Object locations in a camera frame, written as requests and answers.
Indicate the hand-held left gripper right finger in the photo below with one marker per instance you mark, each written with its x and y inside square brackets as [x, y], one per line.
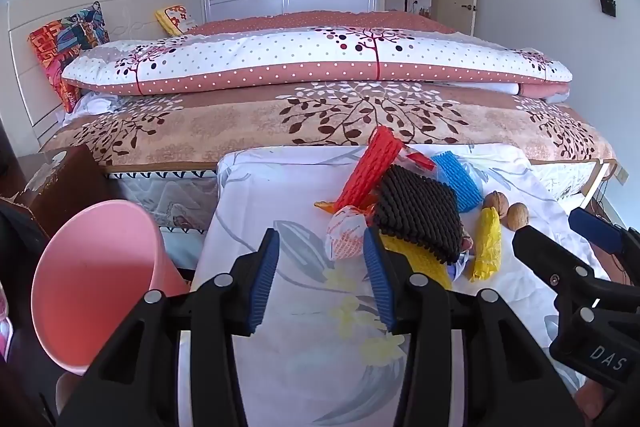
[377, 282]

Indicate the clear plastic wrapper red label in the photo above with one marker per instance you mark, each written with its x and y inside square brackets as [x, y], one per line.
[419, 161]

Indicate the blue foam fruit net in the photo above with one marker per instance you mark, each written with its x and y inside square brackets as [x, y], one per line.
[457, 179]

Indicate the orange peel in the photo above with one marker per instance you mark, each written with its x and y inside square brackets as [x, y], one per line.
[327, 206]
[369, 211]

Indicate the pink plastic bucket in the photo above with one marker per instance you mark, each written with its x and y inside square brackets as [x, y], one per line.
[100, 267]

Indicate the bed with leaf blanket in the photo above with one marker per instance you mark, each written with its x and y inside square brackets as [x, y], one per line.
[250, 117]

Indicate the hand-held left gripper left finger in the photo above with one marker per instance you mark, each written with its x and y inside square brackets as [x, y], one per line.
[262, 279]

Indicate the brown wooden nightstand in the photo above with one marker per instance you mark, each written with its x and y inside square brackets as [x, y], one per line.
[65, 187]

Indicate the cream wooden bed headboard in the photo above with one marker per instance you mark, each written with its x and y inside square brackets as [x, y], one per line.
[30, 72]

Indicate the white quilted mattress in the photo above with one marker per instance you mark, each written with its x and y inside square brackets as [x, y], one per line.
[165, 197]

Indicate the walnut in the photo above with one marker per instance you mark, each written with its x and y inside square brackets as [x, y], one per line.
[518, 216]
[495, 203]

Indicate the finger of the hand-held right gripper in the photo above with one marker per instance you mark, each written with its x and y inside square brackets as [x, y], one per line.
[595, 227]
[547, 259]

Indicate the small yellow foam fruit net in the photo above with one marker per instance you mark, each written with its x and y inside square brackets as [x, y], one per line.
[487, 247]

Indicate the large yellow foam fruit net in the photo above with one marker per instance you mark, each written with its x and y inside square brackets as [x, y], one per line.
[420, 264]

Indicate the white orange-printed wrapper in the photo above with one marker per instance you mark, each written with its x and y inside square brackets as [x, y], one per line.
[345, 232]

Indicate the white polka dot quilt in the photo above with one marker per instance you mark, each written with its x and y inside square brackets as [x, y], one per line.
[300, 52]

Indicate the black wall switch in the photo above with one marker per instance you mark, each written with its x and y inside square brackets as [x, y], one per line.
[607, 5]

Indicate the yellow floral pillow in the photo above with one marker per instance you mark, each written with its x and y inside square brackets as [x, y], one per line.
[172, 18]

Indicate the red white blue wrapper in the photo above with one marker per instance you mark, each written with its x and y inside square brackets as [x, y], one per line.
[459, 264]

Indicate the red foam fruit net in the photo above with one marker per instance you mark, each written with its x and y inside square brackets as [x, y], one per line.
[367, 167]

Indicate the black foam fruit net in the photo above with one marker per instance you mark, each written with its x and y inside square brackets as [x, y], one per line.
[420, 212]

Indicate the colourful printed pillow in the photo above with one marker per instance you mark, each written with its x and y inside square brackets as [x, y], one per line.
[60, 42]

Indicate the white garment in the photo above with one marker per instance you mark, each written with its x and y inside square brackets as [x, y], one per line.
[95, 104]

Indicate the person's right hand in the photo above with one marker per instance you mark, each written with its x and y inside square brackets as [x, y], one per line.
[591, 402]

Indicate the salmon dotted bedsheet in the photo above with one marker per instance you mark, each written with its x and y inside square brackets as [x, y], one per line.
[325, 19]

